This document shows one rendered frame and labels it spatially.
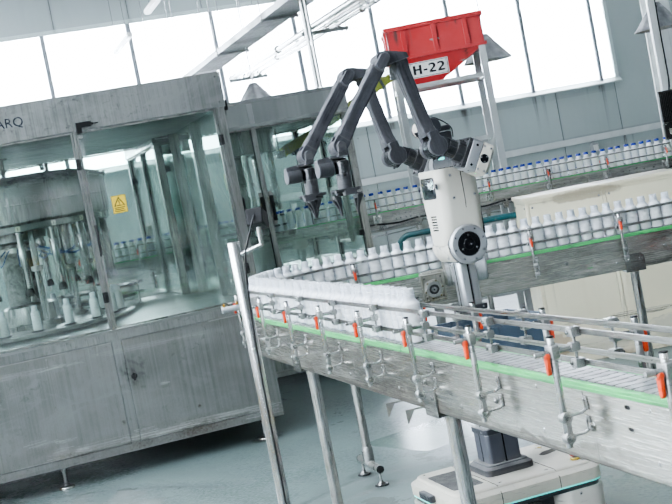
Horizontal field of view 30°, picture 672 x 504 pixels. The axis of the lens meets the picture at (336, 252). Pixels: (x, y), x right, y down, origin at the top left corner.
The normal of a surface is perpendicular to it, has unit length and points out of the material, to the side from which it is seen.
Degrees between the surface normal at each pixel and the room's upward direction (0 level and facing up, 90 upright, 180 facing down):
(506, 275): 90
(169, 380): 93
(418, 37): 90
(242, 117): 90
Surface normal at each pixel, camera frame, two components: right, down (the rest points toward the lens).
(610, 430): -0.94, 0.20
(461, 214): 0.32, 0.18
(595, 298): 0.01, 0.06
